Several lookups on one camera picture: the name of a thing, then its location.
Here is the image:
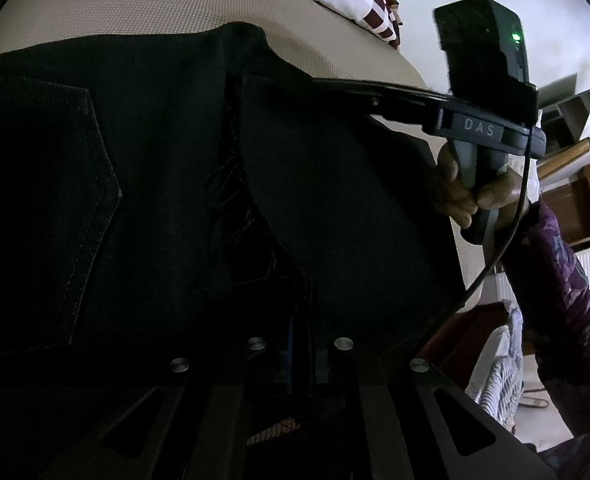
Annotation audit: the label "person's purple clothing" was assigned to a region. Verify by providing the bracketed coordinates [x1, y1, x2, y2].
[535, 427, 590, 480]

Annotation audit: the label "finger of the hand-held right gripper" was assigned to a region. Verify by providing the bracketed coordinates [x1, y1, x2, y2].
[312, 77, 448, 123]

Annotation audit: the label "black cable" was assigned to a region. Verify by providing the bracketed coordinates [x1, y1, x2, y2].
[455, 120, 536, 311]

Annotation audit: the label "black pants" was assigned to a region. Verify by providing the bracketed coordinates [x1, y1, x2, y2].
[0, 21, 468, 480]

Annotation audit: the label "grey shelf unit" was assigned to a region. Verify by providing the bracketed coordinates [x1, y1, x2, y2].
[536, 74, 590, 181]

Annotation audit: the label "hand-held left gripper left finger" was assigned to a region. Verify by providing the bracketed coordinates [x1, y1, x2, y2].
[75, 317, 301, 480]

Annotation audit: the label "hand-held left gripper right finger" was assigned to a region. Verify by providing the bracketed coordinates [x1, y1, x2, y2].
[306, 329, 558, 480]

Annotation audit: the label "person's right forearm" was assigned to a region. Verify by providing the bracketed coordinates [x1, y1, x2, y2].
[500, 200, 590, 466]

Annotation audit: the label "person's right hand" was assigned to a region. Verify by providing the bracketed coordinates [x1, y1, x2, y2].
[435, 142, 533, 228]

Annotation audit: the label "striped grey white cloth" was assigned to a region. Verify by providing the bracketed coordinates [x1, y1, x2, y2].
[462, 300, 526, 431]

